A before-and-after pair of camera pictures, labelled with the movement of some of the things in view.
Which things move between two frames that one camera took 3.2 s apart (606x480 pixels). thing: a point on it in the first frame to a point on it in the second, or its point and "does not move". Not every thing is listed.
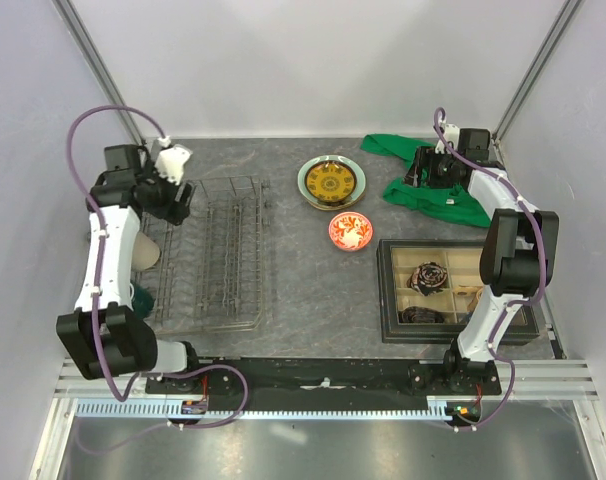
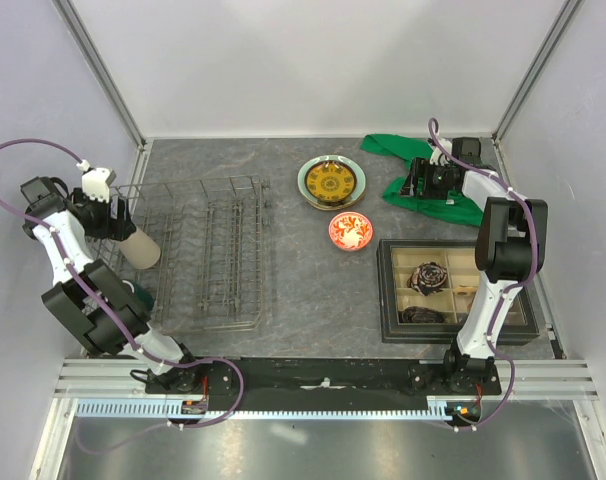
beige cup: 145,252 does not move
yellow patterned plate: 330,181 does not move
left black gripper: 173,212 to 112,229
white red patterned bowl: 350,231 does not move
